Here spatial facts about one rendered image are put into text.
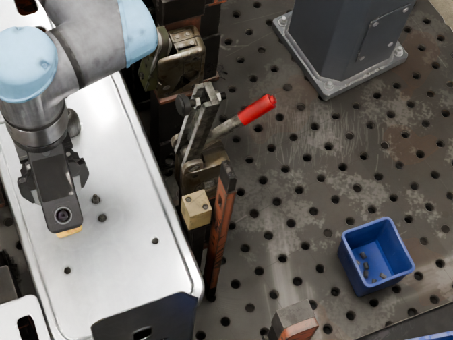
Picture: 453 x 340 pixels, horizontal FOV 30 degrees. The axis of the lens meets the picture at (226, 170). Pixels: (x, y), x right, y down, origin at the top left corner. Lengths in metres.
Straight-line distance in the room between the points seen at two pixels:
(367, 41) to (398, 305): 0.48
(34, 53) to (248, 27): 0.90
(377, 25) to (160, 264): 0.63
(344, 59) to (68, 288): 0.72
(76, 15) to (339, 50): 0.75
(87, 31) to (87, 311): 0.42
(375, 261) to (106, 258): 0.56
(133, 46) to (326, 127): 0.77
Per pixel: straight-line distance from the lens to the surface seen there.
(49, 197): 1.07
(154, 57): 1.28
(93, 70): 0.96
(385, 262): 1.58
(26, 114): 0.96
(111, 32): 0.96
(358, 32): 1.56
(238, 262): 1.54
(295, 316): 1.00
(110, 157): 1.28
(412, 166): 1.67
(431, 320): 1.21
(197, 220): 1.19
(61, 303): 1.20
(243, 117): 1.17
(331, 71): 1.67
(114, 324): 0.87
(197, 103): 1.08
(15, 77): 0.91
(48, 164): 1.06
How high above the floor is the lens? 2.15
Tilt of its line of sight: 64 degrees down
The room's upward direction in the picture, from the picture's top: 10 degrees clockwise
